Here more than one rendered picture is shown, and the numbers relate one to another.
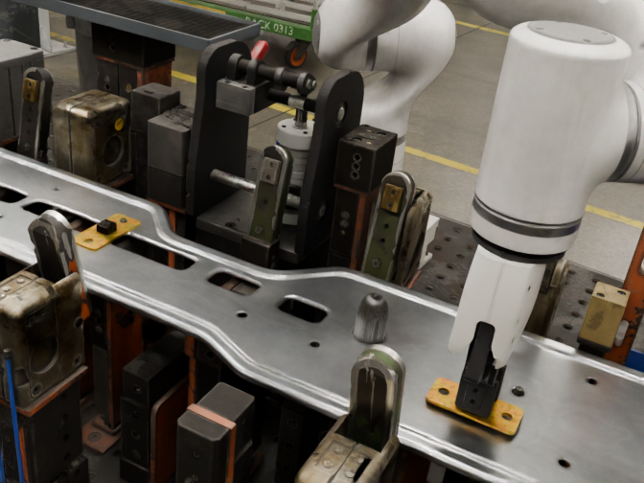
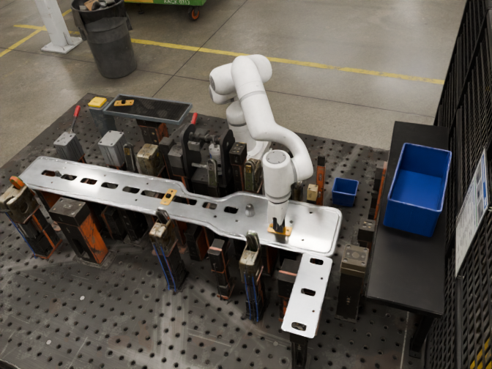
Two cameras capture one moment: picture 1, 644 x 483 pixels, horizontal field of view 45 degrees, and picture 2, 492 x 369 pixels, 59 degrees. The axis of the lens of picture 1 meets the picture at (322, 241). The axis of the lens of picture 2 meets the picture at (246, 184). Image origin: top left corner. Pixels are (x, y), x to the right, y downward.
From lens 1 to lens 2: 85 cm
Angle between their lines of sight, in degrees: 15
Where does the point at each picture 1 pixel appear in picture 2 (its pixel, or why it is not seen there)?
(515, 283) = (277, 209)
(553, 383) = (300, 216)
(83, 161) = (151, 170)
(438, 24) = not seen: hidden behind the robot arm
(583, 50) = (277, 166)
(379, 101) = (239, 110)
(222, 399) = (217, 243)
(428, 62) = not seen: hidden behind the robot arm
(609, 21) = (288, 141)
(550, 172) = (278, 187)
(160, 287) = (190, 212)
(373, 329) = (250, 213)
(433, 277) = not seen: hidden behind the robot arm
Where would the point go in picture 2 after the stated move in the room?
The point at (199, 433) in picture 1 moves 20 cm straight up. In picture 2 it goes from (214, 254) to (205, 216)
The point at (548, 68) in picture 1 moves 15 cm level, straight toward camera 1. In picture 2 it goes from (271, 170) to (264, 208)
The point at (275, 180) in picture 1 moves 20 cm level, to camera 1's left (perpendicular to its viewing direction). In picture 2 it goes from (213, 169) to (162, 176)
